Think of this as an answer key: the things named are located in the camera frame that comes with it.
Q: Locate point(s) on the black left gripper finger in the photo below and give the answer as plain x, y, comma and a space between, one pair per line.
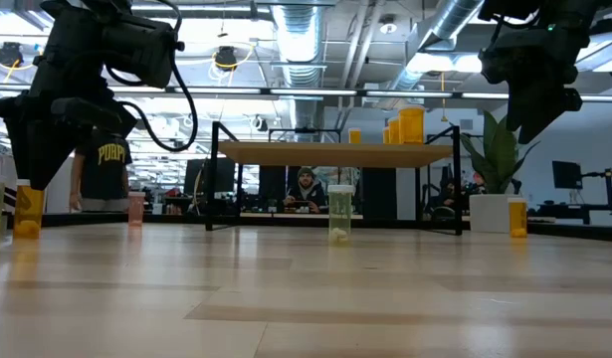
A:
42, 164

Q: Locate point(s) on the person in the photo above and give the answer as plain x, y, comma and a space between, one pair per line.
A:
305, 191
447, 191
106, 169

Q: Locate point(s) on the black desk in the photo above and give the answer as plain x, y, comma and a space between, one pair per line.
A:
574, 209

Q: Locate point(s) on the wooden shelf with black frame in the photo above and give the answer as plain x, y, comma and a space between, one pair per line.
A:
335, 155

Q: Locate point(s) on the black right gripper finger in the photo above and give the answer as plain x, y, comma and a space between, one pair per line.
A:
532, 119

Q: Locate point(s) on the black ceiling device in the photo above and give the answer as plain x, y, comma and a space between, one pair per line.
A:
9, 53
226, 57

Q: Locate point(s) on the black monitor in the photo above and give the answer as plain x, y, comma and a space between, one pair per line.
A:
196, 176

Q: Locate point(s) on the pink pill bottle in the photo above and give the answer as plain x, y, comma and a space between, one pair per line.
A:
136, 209

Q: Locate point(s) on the black monitor on arm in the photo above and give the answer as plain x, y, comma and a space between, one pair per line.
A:
566, 174

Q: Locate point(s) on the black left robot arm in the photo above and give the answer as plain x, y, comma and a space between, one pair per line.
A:
76, 15

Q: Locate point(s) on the green plant in white pot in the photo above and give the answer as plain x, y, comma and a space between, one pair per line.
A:
499, 159

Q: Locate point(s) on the silver ventilation duct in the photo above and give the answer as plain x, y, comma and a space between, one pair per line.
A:
299, 50
450, 20

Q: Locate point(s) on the overhead bar with light strips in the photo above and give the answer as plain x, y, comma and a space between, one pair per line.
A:
310, 91

